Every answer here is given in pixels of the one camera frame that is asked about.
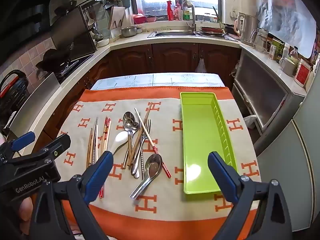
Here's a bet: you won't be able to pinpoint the pink bottle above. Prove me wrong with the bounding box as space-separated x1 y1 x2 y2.
174 1 183 21

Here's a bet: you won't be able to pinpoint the white mug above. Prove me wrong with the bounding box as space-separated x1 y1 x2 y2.
279 57 297 77

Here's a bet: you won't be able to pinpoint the wooden cutting board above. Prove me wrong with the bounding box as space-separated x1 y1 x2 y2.
108 6 125 30

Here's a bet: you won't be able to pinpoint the electric kettle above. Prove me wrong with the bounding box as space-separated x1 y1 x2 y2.
235 12 258 47

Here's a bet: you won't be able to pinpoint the brown wooden cabinets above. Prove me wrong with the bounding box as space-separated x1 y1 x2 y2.
44 42 242 140

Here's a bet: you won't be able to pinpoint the steel pot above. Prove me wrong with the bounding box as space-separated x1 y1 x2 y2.
121 26 138 38

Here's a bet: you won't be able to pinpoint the green box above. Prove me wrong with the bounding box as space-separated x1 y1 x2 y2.
271 39 283 60

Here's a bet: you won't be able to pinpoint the clear plastic bottle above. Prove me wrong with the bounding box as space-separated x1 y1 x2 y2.
282 42 290 63

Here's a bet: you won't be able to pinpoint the stacked plates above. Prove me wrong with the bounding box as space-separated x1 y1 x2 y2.
200 26 225 37

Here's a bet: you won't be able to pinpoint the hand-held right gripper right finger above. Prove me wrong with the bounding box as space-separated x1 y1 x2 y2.
208 151 293 240

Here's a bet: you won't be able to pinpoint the metal soup spoon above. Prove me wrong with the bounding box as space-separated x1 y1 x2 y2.
129 153 163 200

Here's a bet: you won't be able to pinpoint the metal fork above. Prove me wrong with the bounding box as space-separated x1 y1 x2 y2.
135 118 152 177
130 119 149 179

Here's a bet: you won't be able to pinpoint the silver splash guard panel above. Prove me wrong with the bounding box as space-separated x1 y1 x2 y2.
15 72 61 135

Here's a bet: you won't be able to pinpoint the black wok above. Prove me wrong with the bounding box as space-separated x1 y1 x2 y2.
36 49 71 73

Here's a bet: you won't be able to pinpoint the crumpled white plastic bag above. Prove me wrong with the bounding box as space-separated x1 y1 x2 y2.
244 115 258 130

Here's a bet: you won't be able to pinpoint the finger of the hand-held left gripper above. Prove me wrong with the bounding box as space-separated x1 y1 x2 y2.
0 131 36 160
7 134 71 167

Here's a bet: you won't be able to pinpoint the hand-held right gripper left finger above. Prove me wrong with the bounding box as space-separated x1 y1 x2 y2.
29 151 114 240

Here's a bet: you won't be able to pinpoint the black red appliance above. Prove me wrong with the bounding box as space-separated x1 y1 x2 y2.
0 70 28 105

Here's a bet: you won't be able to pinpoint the steel faucet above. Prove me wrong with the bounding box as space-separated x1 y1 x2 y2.
180 0 197 32

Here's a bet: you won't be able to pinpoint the metal chopstick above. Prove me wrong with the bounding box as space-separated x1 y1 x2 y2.
92 117 98 166
93 117 99 164

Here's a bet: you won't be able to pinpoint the white chopstick red striped end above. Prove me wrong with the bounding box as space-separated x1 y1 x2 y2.
104 117 111 155
134 108 172 179
99 118 112 198

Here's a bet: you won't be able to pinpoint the large metal spoon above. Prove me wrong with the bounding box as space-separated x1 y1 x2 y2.
122 111 136 167

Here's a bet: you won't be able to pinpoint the green plastic tray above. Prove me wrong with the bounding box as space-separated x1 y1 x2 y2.
180 92 238 195

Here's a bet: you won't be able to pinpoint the orange patterned blanket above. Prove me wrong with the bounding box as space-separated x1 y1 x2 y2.
54 86 262 240

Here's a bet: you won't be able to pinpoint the black splash guard panel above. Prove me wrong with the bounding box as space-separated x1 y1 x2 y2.
51 5 98 63

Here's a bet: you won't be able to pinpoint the small white plastic bag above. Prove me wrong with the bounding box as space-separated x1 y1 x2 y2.
195 58 207 73

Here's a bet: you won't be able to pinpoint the hanging steel ladle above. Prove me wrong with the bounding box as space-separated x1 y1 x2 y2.
86 7 103 40

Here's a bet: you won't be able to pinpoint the large clear plastic bag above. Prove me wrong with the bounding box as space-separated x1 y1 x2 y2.
257 0 317 58

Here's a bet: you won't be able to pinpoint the black oven door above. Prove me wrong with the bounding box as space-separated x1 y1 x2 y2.
232 47 307 135

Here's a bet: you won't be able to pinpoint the black range hood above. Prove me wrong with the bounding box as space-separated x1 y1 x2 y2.
0 0 85 45

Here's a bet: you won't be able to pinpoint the red label jar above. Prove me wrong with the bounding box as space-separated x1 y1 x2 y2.
294 59 313 88

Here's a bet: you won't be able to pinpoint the glass pitcher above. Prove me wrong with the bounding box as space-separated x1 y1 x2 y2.
251 28 269 53

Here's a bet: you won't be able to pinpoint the gas stove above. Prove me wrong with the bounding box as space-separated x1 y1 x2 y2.
57 54 94 81

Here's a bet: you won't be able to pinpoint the white countertop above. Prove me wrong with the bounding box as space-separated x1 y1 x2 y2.
15 20 308 153

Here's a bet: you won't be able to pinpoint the white ceramic spoon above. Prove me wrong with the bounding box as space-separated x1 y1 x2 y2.
110 131 129 155

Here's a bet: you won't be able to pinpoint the person's left hand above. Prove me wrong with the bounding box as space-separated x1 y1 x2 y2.
15 195 34 222

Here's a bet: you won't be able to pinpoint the steel sink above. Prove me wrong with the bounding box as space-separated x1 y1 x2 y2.
147 29 199 39

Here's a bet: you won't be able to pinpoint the small metal spoon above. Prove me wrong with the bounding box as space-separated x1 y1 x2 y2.
124 119 133 155
125 122 140 167

